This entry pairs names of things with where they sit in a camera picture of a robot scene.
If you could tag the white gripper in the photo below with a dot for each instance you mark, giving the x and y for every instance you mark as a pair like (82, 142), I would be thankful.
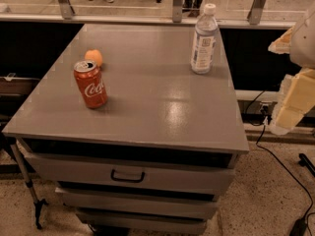
(304, 43)

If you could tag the clear plastic water bottle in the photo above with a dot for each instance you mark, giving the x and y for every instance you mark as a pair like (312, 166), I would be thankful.
(204, 40)

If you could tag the red coke can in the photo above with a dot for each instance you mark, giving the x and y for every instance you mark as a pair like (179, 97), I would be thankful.
(88, 77)

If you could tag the black stand foot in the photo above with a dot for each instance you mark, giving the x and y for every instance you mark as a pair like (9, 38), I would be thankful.
(304, 161)

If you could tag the black power adapter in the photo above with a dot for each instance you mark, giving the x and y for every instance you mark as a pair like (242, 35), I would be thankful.
(298, 228)

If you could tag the grey drawer cabinet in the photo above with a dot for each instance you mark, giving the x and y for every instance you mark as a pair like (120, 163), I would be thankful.
(182, 129)

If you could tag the orange fruit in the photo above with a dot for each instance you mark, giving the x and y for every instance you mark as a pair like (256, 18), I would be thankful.
(94, 55)

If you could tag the metal tripod leg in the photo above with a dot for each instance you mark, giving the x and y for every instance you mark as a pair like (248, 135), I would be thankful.
(38, 204)

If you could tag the metal railing post right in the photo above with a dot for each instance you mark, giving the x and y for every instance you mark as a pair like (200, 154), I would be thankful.
(256, 11)

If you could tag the metal railing post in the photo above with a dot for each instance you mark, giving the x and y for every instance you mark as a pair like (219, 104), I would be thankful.
(177, 11)
(66, 9)
(256, 11)

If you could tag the metal railing post middle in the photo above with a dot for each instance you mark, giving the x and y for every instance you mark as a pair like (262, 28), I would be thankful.
(177, 11)

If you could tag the black drawer handle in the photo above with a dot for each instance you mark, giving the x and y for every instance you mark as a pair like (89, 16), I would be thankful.
(127, 177)

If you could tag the metal railing post left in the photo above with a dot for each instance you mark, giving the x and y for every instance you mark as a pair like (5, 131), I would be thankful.
(66, 9)

